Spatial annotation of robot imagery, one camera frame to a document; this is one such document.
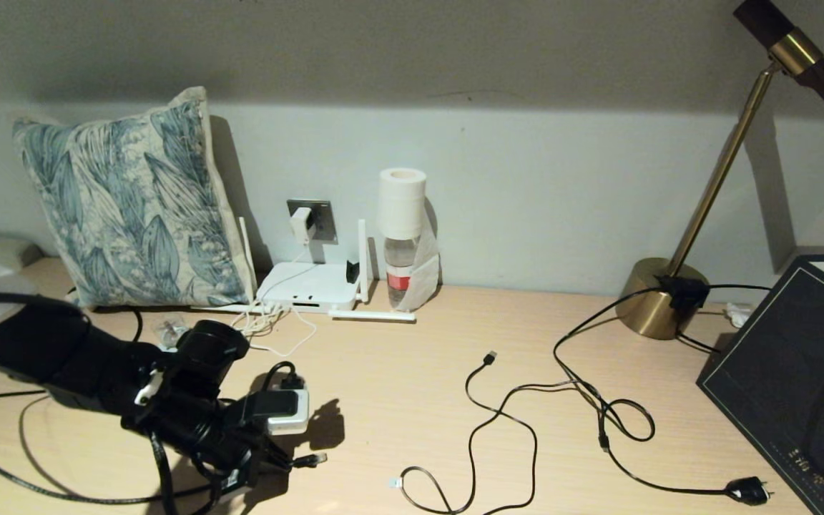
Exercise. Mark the brass desk lamp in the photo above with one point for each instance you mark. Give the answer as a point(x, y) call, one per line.
point(651, 307)

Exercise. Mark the small white night light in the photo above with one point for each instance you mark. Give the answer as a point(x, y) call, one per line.
point(169, 330)

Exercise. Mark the black paper gift bag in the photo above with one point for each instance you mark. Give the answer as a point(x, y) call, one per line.
point(777, 372)

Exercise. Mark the black plastic cable connector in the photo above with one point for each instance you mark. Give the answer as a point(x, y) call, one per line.
point(684, 292)

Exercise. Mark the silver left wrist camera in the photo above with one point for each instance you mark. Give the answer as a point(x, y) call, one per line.
point(290, 423)

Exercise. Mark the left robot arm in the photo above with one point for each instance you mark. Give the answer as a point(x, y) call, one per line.
point(47, 357)

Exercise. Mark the clear bottle with red label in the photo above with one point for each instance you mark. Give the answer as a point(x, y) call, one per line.
point(399, 279)

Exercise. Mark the small black clip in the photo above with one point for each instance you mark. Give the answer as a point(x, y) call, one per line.
point(352, 273)

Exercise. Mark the blue leaf print pillow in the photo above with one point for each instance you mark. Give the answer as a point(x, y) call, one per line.
point(126, 207)

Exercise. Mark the water bottle with paper cup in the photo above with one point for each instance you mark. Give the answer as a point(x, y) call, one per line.
point(401, 204)

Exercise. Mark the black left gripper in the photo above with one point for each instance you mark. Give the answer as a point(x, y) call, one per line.
point(237, 458)

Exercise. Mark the white router with antennas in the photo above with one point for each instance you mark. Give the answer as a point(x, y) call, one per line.
point(312, 286)

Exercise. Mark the grey wall socket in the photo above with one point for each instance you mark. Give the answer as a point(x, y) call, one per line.
point(325, 222)

